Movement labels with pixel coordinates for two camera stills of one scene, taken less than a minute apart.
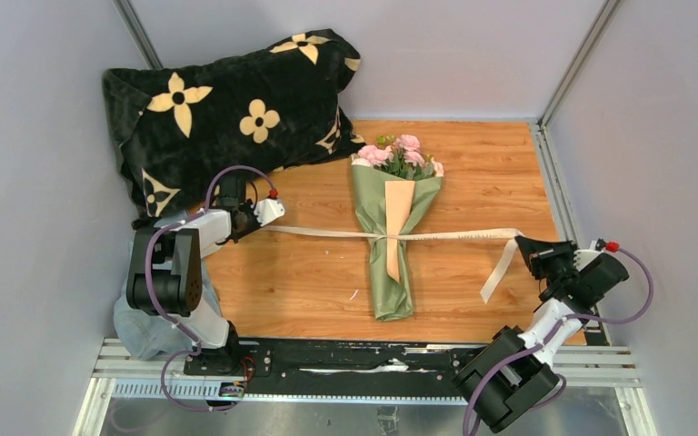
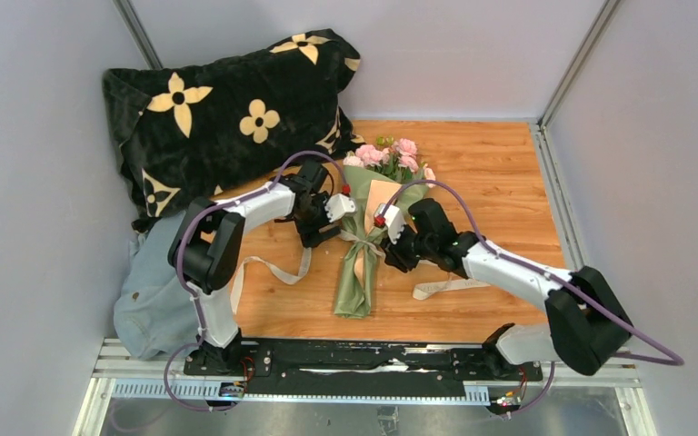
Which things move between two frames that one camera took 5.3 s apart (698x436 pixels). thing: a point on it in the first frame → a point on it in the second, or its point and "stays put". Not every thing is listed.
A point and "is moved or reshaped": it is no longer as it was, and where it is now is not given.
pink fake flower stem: (433, 168) is moved or reshaped
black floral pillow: (244, 111) stays put
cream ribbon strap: (513, 235) → (423, 287)
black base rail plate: (337, 369) stays put
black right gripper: (541, 253) → (394, 255)
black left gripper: (249, 208) → (306, 232)
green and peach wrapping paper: (390, 206) is moved or reshaped
